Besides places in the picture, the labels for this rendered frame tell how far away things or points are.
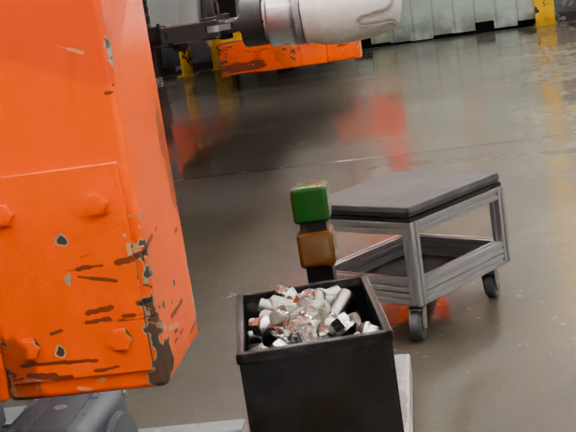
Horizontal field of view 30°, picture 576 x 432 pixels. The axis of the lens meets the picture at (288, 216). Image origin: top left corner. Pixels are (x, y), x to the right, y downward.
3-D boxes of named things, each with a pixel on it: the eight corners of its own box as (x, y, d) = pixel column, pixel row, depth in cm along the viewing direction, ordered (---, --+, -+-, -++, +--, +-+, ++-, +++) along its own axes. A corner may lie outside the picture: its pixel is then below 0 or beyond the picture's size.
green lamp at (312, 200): (297, 218, 120) (292, 183, 120) (333, 213, 120) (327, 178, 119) (293, 225, 117) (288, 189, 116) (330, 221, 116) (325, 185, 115)
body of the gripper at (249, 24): (266, 45, 165) (207, 54, 167) (273, 42, 174) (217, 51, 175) (259, -3, 164) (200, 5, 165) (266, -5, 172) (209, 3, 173)
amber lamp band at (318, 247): (303, 261, 121) (298, 226, 121) (339, 256, 121) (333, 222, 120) (300, 270, 118) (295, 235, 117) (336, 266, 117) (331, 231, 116)
